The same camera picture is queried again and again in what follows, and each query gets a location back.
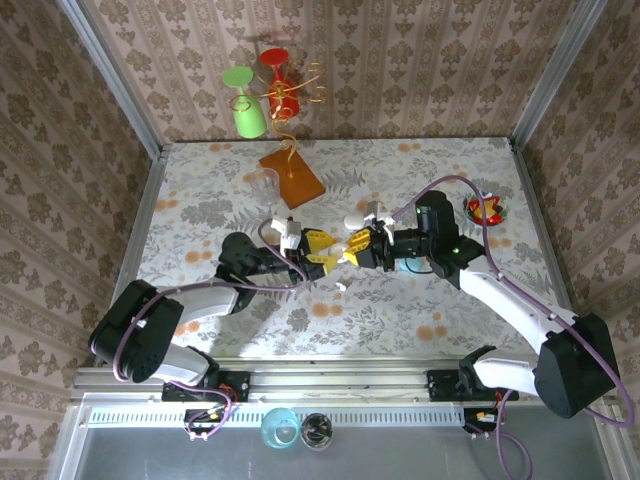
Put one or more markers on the white oval earbud case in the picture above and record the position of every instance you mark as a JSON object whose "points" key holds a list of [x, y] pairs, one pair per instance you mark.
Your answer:
{"points": [[354, 222]]}

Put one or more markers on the blue oval earbud case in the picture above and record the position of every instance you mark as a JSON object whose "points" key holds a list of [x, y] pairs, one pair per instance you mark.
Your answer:
{"points": [[411, 265]]}

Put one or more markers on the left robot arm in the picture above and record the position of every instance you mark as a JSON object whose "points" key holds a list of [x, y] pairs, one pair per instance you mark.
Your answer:
{"points": [[135, 335]]}

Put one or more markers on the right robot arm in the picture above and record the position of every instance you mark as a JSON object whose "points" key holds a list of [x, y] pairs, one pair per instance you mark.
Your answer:
{"points": [[510, 300]]}

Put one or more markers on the floral patterned table cover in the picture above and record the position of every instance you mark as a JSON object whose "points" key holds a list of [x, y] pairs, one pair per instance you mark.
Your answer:
{"points": [[400, 320]]}

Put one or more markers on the green wine glass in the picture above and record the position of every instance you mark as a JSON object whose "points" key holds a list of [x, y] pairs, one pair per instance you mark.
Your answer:
{"points": [[248, 120]]}

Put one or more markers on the dark clear drinking glass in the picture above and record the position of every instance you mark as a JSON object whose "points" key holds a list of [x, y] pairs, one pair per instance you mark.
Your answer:
{"points": [[316, 431]]}

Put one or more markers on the teal drinking glass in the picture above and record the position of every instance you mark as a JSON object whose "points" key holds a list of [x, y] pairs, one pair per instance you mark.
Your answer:
{"points": [[272, 435]]}

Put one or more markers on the red wine glass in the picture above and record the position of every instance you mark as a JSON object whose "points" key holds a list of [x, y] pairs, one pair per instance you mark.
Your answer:
{"points": [[274, 56]]}

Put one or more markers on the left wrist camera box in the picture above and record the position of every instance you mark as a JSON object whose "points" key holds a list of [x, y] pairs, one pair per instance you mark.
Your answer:
{"points": [[287, 235]]}

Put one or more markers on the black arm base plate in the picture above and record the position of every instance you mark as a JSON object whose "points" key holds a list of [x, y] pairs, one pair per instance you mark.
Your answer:
{"points": [[442, 385], [237, 385]]}

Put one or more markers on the aluminium extrusion frame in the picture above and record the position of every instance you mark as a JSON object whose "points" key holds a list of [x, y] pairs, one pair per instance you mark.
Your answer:
{"points": [[350, 384]]}

